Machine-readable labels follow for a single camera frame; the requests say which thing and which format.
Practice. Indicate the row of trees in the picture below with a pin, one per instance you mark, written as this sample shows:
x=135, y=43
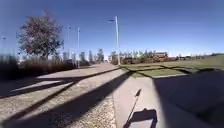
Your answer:
x=99, y=56

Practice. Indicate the tall street lamp pole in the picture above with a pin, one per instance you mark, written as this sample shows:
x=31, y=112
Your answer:
x=117, y=43

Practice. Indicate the gravel strip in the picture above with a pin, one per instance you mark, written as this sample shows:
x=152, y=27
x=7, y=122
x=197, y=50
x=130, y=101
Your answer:
x=96, y=83

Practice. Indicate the row of bushes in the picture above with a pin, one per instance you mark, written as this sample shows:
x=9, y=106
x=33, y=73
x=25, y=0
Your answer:
x=140, y=59

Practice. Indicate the grey concrete path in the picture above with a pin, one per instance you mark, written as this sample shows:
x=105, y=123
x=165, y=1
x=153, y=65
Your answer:
x=143, y=96

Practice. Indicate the building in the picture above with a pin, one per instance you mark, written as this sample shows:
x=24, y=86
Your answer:
x=161, y=54

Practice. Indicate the large leafy tree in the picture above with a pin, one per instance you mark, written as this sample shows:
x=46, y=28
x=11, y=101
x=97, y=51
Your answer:
x=39, y=35

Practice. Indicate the dark hedge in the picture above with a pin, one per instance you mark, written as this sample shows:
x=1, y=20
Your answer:
x=33, y=68

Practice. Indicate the grass field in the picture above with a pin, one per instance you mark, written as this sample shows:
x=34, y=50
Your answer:
x=200, y=63

